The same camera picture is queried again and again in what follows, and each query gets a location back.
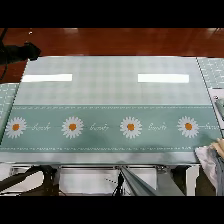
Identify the white garment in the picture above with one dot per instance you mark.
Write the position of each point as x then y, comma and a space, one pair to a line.
205, 160

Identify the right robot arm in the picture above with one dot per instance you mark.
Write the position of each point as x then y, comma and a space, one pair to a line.
192, 180

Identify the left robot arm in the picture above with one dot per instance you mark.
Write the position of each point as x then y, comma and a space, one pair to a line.
20, 178

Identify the silver frame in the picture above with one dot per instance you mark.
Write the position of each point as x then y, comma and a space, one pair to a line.
141, 186

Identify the beige T-shirt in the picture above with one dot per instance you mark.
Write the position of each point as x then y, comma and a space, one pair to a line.
218, 146

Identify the grey garment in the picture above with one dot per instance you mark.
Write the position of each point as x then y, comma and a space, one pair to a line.
220, 173

